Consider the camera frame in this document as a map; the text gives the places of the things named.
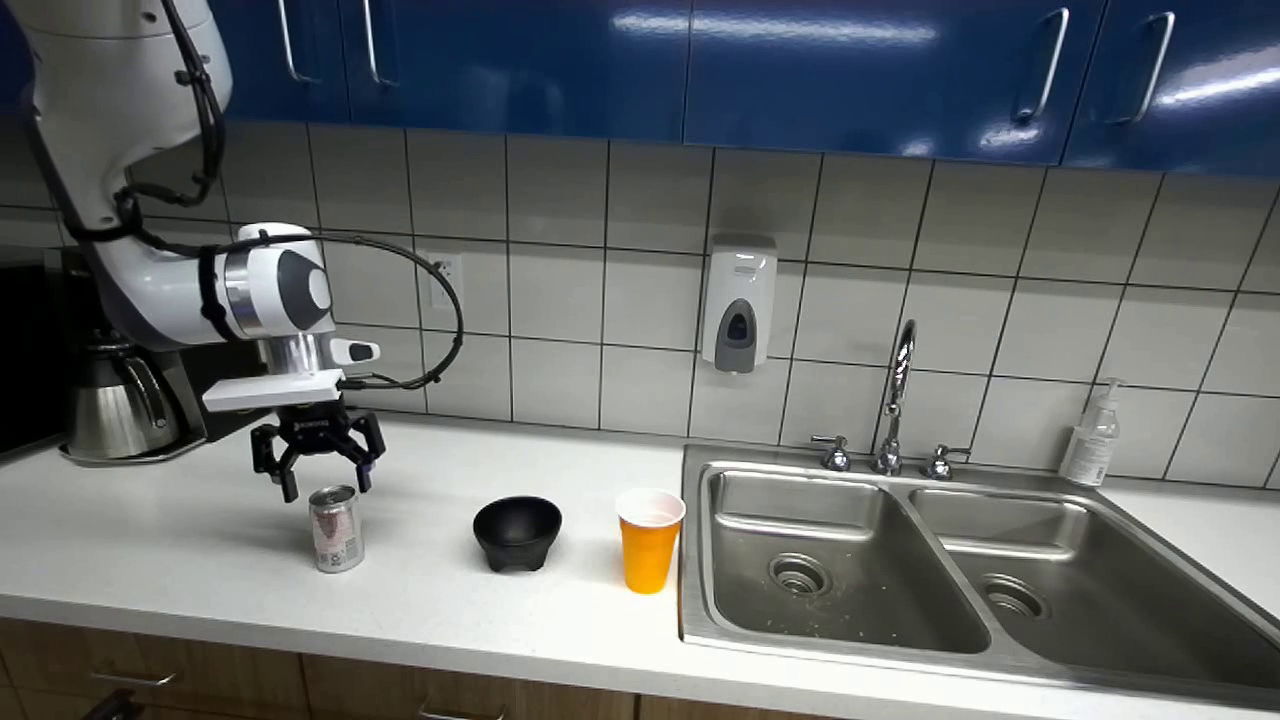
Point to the clear soap bottle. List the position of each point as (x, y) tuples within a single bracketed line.
[(1095, 437)]

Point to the steel coffee pot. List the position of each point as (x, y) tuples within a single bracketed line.
[(131, 407)]

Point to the wooden lower cabinets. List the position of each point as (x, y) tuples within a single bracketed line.
[(78, 674)]

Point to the silver can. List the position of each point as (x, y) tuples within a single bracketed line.
[(332, 523)]

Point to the stainless steel double sink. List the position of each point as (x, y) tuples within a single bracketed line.
[(995, 579)]

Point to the chrome sink faucet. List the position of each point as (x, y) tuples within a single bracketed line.
[(884, 444)]

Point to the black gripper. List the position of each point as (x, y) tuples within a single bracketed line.
[(314, 424)]

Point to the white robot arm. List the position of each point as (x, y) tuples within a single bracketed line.
[(131, 108)]

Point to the blue upper cabinets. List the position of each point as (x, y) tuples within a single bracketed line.
[(1160, 85)]

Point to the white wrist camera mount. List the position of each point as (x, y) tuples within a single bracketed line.
[(296, 369)]

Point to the black coffee machine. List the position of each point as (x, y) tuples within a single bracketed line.
[(54, 306)]

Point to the orange plastic cup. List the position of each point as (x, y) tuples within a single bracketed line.
[(650, 525)]

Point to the white soap dispenser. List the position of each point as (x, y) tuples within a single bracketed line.
[(739, 306)]

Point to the black bowl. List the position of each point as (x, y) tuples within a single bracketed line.
[(516, 533)]

